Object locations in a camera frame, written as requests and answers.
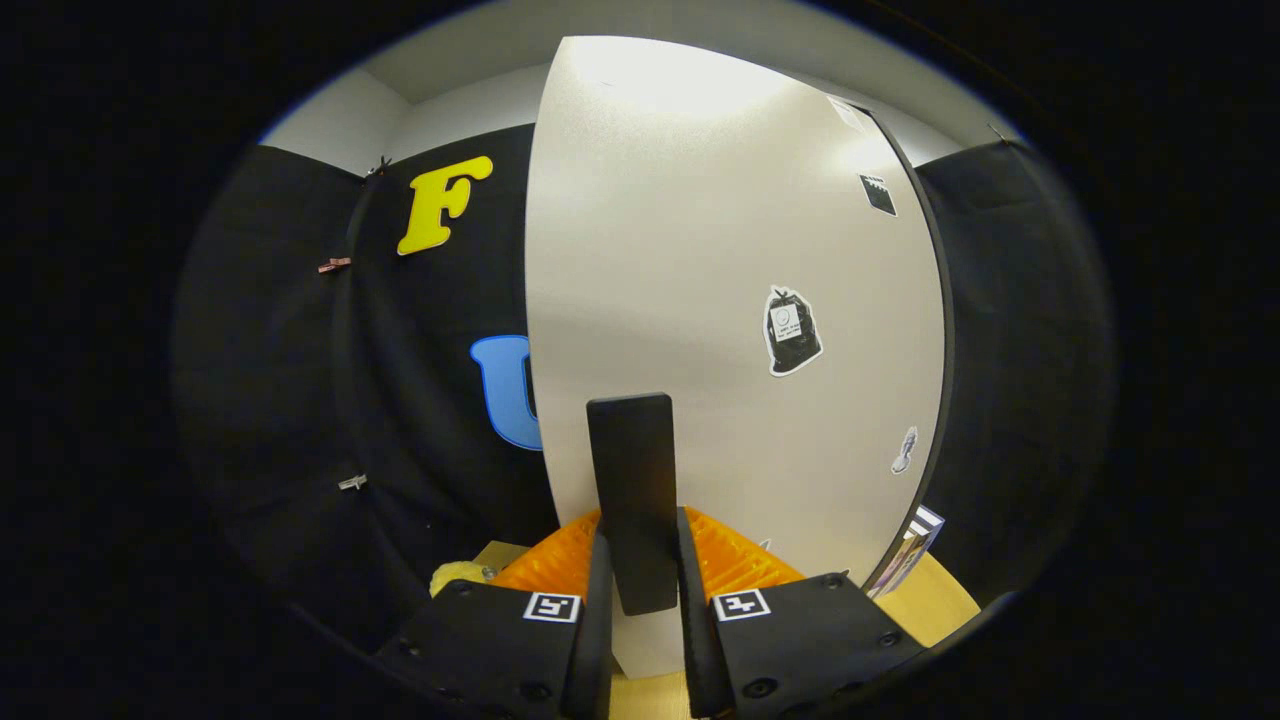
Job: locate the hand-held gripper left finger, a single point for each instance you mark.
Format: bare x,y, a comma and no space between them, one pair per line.
590,640

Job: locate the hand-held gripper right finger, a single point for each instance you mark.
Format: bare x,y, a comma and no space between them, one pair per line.
695,640

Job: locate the beige shoe cabinet door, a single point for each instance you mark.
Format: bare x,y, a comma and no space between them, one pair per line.
680,250

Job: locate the yellow pineapple plush toy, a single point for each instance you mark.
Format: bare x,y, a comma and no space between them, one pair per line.
455,577

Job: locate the silver cloth clip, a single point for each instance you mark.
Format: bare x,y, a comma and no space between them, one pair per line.
352,482

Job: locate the black backdrop cloth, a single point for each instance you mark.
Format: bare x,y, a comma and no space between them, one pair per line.
280,400

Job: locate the red cloth clip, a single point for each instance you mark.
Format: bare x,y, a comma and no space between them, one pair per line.
334,265

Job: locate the row of black cloth clips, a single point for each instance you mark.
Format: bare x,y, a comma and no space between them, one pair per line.
380,166

